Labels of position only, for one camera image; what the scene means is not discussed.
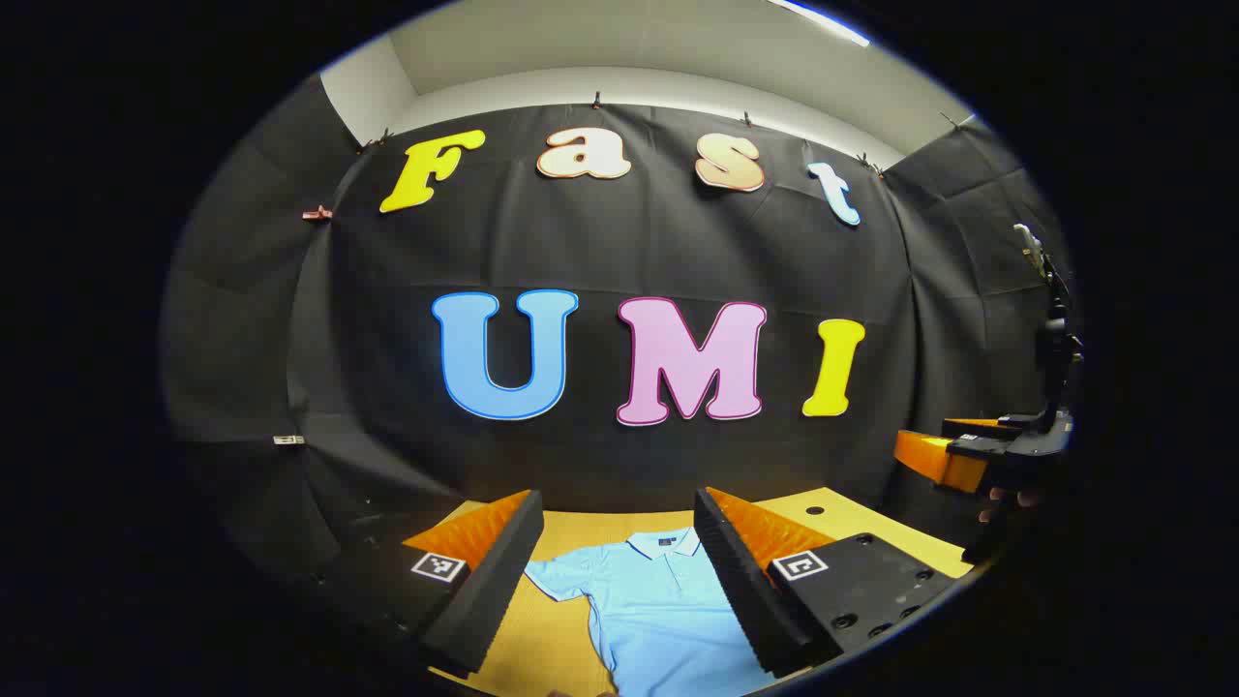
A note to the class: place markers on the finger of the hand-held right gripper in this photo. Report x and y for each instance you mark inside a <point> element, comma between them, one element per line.
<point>978,427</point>
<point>934,457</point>

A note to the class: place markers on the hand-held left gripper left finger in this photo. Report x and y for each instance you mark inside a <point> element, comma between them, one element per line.
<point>494,590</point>

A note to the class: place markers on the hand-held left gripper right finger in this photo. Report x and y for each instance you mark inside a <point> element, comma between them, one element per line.
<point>740,590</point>

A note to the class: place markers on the copper cloth clip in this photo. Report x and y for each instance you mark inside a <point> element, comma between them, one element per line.
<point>316,213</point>

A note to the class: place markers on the light blue T-shirt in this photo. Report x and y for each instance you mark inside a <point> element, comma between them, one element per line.
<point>658,620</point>

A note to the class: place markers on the black backdrop cloth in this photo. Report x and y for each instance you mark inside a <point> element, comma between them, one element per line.
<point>629,242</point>

